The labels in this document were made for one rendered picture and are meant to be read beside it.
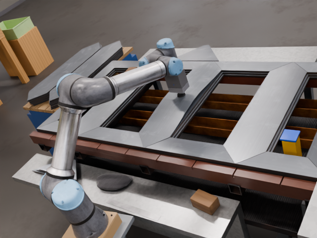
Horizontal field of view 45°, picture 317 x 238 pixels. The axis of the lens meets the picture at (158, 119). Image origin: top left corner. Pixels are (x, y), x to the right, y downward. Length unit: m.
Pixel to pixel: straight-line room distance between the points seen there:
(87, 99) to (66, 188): 0.35
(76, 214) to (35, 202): 1.71
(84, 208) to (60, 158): 0.23
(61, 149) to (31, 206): 1.67
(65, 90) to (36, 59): 3.94
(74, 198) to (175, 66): 0.67
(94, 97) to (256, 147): 0.65
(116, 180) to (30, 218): 1.39
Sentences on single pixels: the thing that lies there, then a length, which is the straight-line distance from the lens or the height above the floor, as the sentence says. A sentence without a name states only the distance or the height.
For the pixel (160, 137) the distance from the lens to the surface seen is 1.76.
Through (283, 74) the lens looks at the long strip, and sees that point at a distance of 1.97.
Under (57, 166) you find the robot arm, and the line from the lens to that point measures 1.63.
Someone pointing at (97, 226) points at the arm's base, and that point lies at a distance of 1.61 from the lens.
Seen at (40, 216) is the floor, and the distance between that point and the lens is 3.10.
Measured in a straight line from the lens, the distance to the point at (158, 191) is 1.75.
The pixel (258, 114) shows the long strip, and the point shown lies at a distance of 1.72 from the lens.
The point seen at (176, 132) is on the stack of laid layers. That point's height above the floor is 0.83.
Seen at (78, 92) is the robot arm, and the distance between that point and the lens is 1.48.
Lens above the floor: 1.86
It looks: 33 degrees down
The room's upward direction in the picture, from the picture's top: 21 degrees counter-clockwise
